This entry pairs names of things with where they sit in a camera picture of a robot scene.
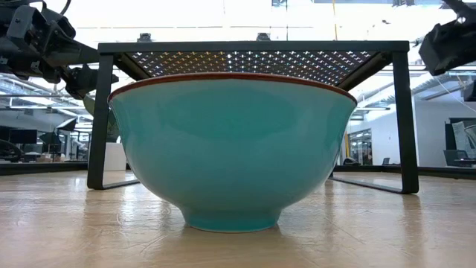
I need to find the black aluminium frame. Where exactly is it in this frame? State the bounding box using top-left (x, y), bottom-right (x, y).
top-left (0, 160), bottom-right (476, 179)

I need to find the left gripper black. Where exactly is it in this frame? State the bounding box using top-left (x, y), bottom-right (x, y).
top-left (7, 4), bottom-right (120, 100)

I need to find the teal patterned ceramic bowl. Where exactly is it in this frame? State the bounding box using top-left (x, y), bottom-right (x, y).
top-left (107, 71), bottom-right (358, 234)

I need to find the black monitor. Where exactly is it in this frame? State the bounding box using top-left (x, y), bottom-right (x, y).
top-left (9, 128), bottom-right (38, 145)

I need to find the black perforated metal rack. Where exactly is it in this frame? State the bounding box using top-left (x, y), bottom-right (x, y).
top-left (86, 39), bottom-right (420, 195)

